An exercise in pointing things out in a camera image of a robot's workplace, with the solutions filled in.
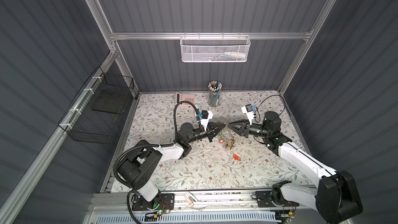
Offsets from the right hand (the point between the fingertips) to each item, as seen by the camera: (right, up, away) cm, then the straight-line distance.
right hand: (231, 127), depth 74 cm
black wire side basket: (-64, +8, 0) cm, 65 cm away
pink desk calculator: (-30, +17, +40) cm, 53 cm away
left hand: (-3, +1, 0) cm, 3 cm away
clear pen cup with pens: (-6, +22, +25) cm, 34 cm away
